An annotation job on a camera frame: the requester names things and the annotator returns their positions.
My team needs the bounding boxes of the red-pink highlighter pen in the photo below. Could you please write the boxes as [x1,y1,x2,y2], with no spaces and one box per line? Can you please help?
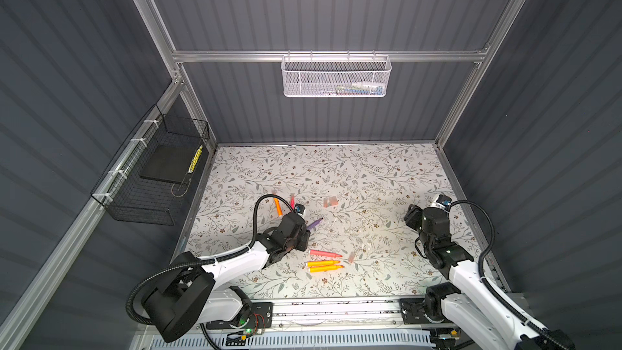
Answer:
[309,250,343,259]

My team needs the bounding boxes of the purple highlighter pen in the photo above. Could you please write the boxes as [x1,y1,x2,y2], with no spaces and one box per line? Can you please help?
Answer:
[306,218,323,230]

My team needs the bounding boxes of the orange highlighter pen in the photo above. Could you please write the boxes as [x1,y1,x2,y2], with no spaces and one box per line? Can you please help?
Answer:
[306,260,340,268]
[272,192,283,217]

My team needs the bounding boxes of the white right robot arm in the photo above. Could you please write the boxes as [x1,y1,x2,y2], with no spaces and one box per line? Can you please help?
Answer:
[401,194,575,349]

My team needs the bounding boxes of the yellow highlighter pen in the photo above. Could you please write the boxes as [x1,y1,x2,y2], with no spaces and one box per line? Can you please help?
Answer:
[309,264,344,273]

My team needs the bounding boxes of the yellow highlighter in basket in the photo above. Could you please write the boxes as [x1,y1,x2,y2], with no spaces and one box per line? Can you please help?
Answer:
[187,145,203,174]

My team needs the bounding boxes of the items in white basket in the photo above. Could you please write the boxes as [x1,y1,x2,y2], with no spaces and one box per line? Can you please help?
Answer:
[316,82,386,97]

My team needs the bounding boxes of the black pad in basket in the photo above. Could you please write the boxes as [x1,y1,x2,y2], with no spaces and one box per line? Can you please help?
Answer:
[139,145,196,184]

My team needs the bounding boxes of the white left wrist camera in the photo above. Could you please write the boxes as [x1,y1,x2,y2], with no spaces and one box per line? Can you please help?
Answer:
[294,204,306,216]

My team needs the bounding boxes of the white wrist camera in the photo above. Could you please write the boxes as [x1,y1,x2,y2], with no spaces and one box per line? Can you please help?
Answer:
[430,194,453,212]
[294,204,306,216]

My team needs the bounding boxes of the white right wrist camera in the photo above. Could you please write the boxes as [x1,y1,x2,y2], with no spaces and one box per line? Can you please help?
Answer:
[430,194,453,212]

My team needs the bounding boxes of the black wire mesh basket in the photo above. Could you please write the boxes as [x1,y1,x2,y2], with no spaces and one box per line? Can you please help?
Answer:
[92,107,211,226]

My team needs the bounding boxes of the white wire mesh basket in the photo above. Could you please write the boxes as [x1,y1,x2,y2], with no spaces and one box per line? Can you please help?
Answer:
[280,54,392,98]

